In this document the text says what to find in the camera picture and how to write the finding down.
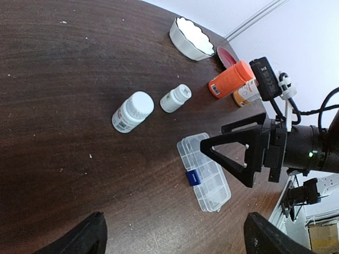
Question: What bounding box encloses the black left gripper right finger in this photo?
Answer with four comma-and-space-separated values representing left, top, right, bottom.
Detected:
244, 212, 313, 254

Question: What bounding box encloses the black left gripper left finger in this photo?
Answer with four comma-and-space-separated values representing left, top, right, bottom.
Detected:
36, 212, 108, 253

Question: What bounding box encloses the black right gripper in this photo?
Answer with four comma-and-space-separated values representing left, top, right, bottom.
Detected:
200, 112, 287, 188

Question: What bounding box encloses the clear plastic pill organizer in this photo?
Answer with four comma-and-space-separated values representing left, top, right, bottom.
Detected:
177, 133, 231, 212

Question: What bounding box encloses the orange pill bottle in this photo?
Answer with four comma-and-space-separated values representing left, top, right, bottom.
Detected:
208, 60, 255, 99

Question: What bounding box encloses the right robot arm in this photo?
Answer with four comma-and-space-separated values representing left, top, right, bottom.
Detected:
200, 113, 338, 188

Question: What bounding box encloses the grey capped vitamin bottle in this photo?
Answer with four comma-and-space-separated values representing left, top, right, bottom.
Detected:
231, 79, 261, 107

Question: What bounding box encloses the red floral saucer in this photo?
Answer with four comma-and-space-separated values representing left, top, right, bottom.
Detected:
217, 46, 237, 70

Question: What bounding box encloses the small white pill bottle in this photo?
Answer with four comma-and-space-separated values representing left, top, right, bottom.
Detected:
160, 84, 192, 113

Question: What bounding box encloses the white fluted ceramic bowl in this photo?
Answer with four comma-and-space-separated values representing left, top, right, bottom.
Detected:
169, 17, 215, 61

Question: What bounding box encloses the black camera cable right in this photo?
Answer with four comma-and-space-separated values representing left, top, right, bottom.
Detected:
270, 72, 339, 133

